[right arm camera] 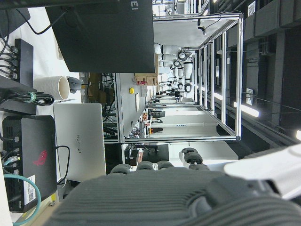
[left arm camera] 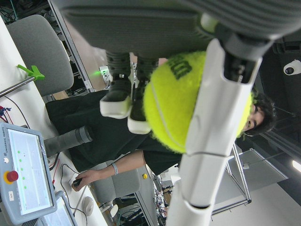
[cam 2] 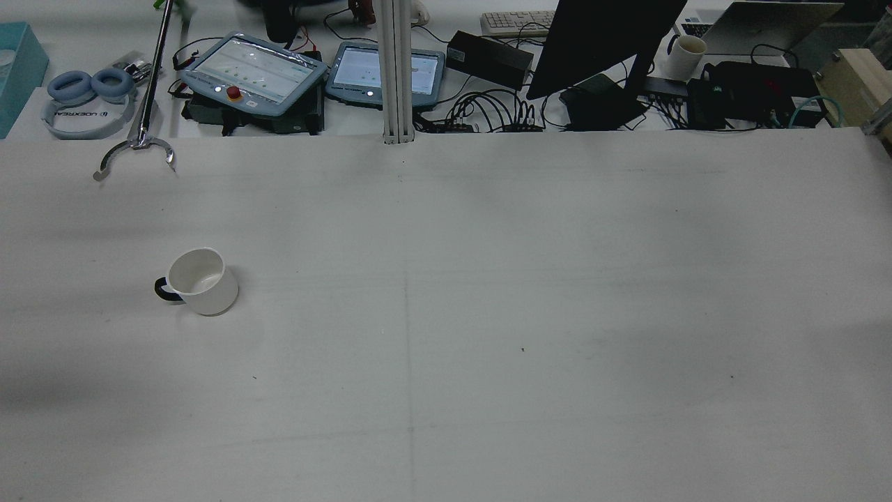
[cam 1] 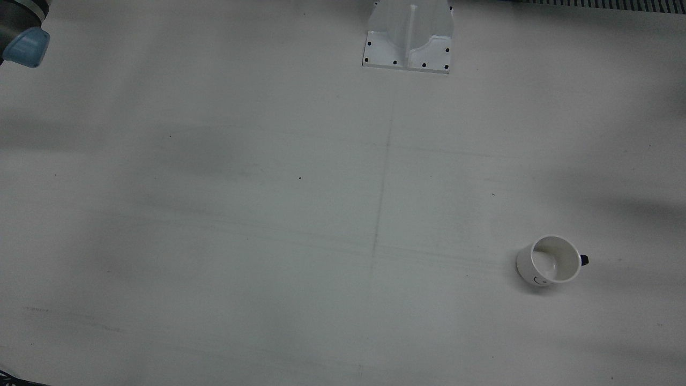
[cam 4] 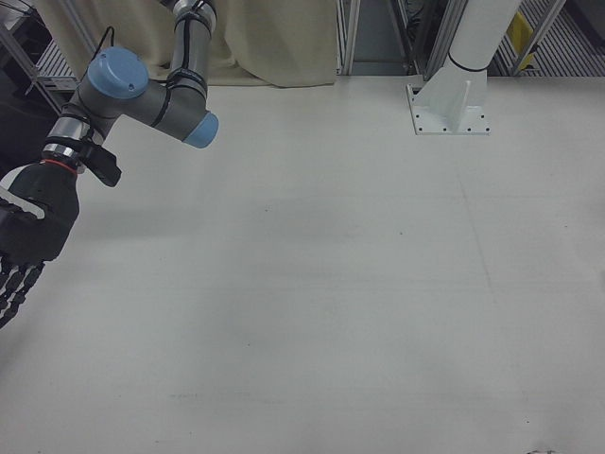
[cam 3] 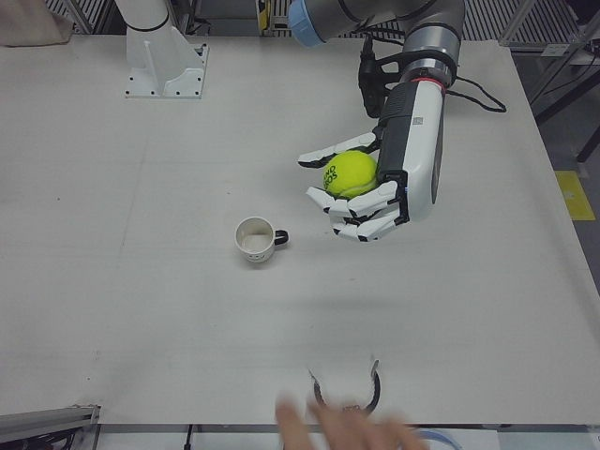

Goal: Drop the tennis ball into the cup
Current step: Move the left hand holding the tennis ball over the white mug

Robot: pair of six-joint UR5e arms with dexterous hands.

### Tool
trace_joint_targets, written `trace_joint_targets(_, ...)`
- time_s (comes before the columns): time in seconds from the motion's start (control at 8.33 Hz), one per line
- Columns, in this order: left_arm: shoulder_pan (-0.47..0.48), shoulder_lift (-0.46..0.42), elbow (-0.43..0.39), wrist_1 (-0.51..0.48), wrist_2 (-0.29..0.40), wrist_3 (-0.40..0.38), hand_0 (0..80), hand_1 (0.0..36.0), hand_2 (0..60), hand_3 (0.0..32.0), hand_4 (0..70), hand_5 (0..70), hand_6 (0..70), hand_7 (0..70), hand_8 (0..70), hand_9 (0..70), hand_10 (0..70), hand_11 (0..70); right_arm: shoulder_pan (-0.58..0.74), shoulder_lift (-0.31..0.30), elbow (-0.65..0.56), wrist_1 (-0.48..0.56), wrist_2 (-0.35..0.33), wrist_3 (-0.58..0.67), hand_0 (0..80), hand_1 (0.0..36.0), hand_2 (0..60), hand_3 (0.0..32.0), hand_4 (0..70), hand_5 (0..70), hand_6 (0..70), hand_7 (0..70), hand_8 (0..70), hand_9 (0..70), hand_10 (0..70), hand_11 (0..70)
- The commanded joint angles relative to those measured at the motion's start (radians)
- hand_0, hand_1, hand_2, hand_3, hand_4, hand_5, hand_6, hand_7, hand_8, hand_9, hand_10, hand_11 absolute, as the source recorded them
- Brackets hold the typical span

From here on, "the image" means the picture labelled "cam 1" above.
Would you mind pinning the white metal mounting pedestal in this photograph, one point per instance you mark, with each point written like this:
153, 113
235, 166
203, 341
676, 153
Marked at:
410, 37

